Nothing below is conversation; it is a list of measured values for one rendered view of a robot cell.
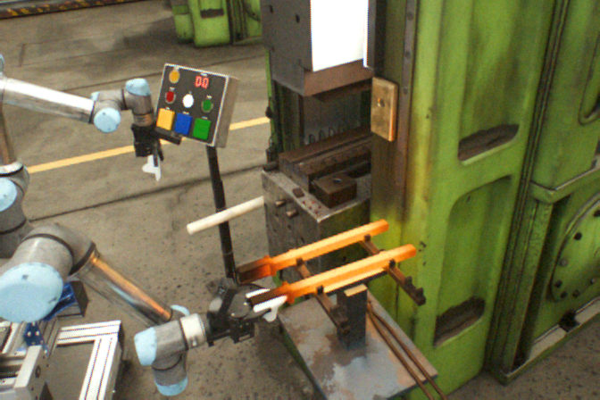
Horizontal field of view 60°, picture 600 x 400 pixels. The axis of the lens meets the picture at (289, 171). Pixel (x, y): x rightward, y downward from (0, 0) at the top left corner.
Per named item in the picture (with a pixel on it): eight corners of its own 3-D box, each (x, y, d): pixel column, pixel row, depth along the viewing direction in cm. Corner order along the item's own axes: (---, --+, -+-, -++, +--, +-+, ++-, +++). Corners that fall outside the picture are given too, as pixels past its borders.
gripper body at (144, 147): (139, 149, 192) (132, 120, 185) (162, 146, 192) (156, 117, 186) (137, 159, 185) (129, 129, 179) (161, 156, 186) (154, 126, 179)
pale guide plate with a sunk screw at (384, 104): (389, 142, 150) (393, 87, 141) (370, 130, 157) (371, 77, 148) (395, 139, 151) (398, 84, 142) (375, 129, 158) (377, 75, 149)
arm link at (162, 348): (137, 352, 123) (130, 326, 119) (183, 336, 127) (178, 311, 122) (144, 377, 117) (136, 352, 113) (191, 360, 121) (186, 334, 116)
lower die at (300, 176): (308, 193, 178) (307, 172, 174) (279, 170, 193) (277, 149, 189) (401, 156, 196) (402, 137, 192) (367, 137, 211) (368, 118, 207)
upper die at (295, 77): (304, 97, 160) (304, 68, 155) (271, 79, 175) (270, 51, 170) (407, 66, 178) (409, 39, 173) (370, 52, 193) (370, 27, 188)
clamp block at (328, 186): (329, 210, 169) (329, 193, 166) (314, 198, 176) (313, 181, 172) (358, 197, 174) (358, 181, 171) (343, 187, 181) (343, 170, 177)
